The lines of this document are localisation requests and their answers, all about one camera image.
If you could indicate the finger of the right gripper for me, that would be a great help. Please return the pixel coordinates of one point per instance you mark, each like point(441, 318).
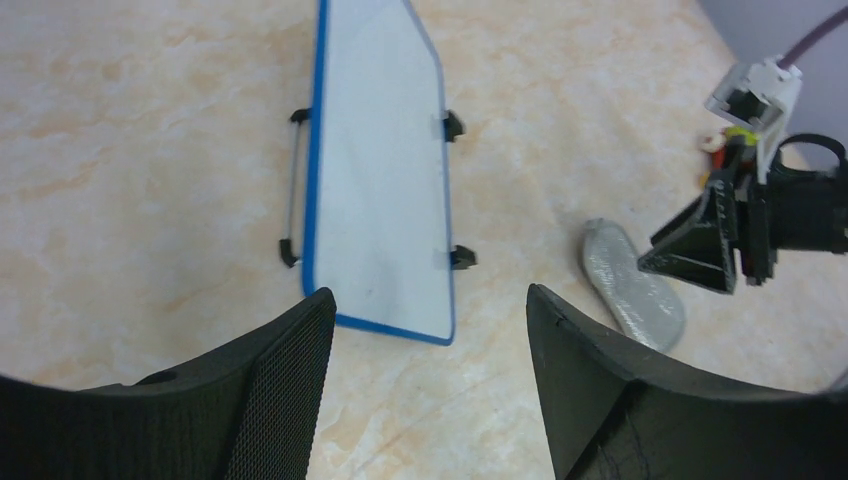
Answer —
point(695, 246)

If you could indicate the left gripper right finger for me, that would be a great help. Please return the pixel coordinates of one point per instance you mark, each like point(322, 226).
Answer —
point(614, 408)

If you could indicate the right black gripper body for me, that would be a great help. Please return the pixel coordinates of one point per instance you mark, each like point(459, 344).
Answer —
point(795, 210)

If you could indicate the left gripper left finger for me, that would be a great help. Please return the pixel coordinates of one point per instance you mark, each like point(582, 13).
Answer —
point(245, 410)

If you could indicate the grey oval whiteboard eraser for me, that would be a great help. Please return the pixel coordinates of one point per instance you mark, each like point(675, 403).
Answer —
point(644, 306)

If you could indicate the blue framed small whiteboard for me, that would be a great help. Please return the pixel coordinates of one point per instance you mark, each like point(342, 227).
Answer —
point(377, 208)

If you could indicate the red yellow green toy bricks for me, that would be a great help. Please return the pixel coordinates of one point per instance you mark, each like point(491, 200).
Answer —
point(715, 144)

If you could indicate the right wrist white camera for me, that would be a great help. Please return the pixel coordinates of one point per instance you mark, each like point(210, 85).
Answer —
point(759, 97)

